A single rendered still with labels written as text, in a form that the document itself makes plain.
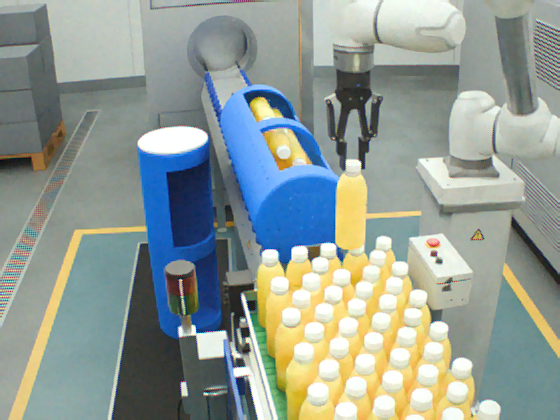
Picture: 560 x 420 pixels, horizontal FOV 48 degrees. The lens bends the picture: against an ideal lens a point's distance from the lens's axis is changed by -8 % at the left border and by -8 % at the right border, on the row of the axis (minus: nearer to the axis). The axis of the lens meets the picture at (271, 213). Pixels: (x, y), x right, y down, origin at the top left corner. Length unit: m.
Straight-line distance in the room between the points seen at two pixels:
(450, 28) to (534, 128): 0.89
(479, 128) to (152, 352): 1.65
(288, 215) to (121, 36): 5.35
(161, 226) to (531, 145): 1.43
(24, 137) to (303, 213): 3.71
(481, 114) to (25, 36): 4.02
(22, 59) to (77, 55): 2.10
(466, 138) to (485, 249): 0.40
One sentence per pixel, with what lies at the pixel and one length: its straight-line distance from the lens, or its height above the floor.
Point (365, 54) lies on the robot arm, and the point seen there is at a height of 1.63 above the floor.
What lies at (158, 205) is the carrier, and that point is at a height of 0.81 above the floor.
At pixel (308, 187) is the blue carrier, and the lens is 1.80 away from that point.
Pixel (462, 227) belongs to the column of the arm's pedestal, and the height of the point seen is 0.90.
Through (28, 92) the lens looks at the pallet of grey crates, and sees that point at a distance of 5.16.
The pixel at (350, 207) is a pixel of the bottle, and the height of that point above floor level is 1.27.
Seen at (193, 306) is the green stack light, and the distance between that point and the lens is 1.37.
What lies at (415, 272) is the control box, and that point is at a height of 1.03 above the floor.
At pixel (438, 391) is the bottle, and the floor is 1.07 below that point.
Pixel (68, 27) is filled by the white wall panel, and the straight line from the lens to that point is 7.09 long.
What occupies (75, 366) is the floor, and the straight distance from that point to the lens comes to 3.16.
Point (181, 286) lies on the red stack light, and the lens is 1.34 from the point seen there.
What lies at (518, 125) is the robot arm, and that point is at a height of 1.28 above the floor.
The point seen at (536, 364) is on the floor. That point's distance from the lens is 3.19.
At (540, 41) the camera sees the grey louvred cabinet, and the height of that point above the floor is 1.21.
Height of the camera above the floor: 1.96
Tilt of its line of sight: 27 degrees down
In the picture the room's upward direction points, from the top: 2 degrees counter-clockwise
